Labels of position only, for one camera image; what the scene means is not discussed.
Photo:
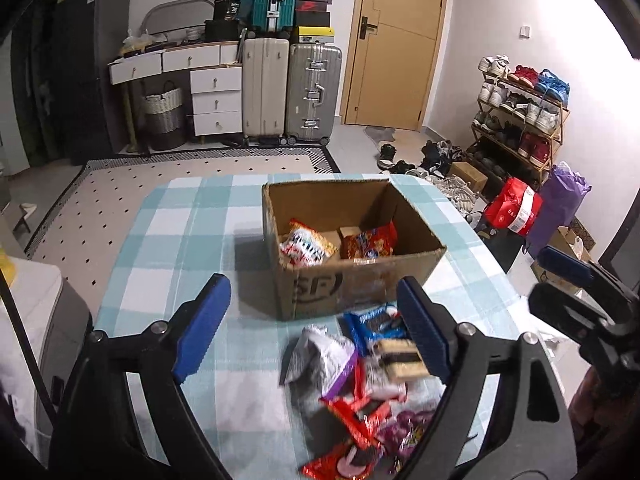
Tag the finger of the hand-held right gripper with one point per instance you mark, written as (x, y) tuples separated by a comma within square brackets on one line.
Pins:
[(565, 266), (555, 307)]

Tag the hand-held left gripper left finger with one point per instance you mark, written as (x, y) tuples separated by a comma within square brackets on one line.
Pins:
[(200, 332)]

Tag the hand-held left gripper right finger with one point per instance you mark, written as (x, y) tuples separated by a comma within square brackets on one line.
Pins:
[(425, 332)]

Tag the red white snack packet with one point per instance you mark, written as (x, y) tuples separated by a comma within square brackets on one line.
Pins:
[(357, 417)]

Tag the brown cardboard box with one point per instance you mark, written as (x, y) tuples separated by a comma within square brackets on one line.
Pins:
[(320, 290)]

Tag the person's right forearm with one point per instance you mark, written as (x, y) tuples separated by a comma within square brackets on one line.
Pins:
[(585, 400)]

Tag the printed cardboard carton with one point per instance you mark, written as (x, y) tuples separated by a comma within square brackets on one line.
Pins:
[(575, 240)]

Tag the clear wrapped sandwich cookie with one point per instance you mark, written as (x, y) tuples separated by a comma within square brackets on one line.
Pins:
[(400, 357)]

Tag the blue cookie packet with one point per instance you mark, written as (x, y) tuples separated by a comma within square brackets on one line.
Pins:
[(372, 327)]

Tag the purple fabric bag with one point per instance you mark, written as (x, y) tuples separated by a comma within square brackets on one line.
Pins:
[(560, 205)]

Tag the pink white snack packet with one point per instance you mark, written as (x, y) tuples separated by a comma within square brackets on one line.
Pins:
[(382, 382)]

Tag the red shopping bag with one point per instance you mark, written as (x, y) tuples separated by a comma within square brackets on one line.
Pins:
[(515, 207)]

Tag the blue white checked tablecloth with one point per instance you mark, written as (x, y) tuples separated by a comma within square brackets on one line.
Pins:
[(200, 240)]

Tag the purple candy packet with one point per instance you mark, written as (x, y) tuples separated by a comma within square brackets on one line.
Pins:
[(407, 432)]

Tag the red cookie packet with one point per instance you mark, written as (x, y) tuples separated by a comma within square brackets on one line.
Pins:
[(370, 245)]

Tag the wooden shoe rack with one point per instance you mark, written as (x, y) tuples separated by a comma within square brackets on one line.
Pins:
[(547, 162)]

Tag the white purple snack packet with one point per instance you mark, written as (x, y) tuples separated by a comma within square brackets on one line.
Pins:
[(322, 360)]

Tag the brown shoe box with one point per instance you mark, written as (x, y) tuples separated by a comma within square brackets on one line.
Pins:
[(469, 176)]

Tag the white red noodle packet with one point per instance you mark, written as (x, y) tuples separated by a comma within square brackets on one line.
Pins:
[(302, 247)]

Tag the red pink snack packet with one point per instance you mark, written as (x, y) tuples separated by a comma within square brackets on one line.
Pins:
[(340, 462)]

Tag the grey white appliance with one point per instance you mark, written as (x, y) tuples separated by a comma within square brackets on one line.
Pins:
[(45, 320)]

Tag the beige dotted rug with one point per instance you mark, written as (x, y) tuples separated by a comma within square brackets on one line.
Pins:
[(100, 210)]

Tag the pile of scattered shoes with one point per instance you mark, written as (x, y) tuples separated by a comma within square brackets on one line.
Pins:
[(440, 165)]

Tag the rows of assorted shoes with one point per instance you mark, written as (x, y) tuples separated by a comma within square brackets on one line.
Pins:
[(520, 110)]

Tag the grey door mat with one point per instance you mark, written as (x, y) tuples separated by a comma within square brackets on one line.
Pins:
[(379, 133)]

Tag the woven laundry basket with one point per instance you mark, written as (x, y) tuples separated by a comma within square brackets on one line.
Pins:
[(165, 117)]

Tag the white drawer dresser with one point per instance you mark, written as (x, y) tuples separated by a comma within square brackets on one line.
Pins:
[(215, 95)]

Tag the beige suitcase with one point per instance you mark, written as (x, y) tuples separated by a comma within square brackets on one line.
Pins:
[(265, 90)]

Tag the silver suitcase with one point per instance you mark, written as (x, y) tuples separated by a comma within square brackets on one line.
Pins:
[(312, 92)]

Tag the wooden door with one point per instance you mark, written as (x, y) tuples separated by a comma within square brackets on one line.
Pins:
[(395, 45)]

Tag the black refrigerator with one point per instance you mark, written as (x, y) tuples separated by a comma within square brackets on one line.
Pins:
[(95, 70)]

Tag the black storage box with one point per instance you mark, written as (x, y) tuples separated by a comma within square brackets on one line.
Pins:
[(224, 30)]

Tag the yellow black shoe box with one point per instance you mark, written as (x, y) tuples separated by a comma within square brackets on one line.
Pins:
[(314, 35)]

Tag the grey arched mirror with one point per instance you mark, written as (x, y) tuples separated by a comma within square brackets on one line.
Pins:
[(170, 10)]

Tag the black labelled bag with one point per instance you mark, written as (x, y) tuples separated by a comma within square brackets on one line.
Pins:
[(227, 8)]

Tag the stack of black shoe boxes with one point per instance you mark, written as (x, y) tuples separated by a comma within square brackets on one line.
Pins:
[(312, 7)]

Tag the white wall switch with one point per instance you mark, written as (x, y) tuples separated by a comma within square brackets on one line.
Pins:
[(524, 31)]

